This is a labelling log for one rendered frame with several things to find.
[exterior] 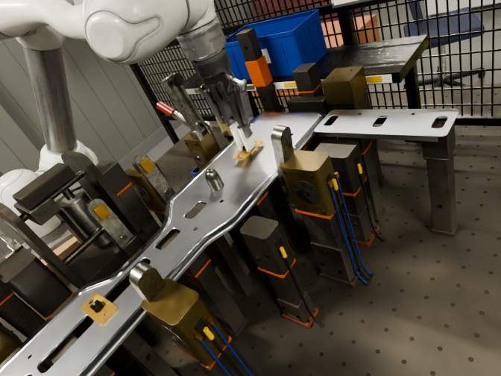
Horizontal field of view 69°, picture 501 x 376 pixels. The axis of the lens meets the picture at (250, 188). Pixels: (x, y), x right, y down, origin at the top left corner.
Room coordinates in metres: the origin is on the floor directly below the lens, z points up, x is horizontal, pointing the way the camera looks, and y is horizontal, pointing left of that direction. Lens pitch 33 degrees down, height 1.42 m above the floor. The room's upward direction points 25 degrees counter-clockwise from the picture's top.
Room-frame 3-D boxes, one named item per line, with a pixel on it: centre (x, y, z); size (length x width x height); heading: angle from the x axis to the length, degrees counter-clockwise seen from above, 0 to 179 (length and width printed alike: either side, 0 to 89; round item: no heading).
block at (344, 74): (0.85, -0.33, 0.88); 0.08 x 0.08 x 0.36; 38
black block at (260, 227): (0.52, 0.01, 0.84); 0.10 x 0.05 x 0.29; 38
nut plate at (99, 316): (0.50, 0.33, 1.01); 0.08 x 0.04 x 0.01; 38
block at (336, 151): (0.67, -0.22, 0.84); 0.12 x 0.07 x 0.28; 38
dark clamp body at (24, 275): (0.64, 0.49, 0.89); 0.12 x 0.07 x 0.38; 38
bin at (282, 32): (1.20, -0.26, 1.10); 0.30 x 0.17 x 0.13; 39
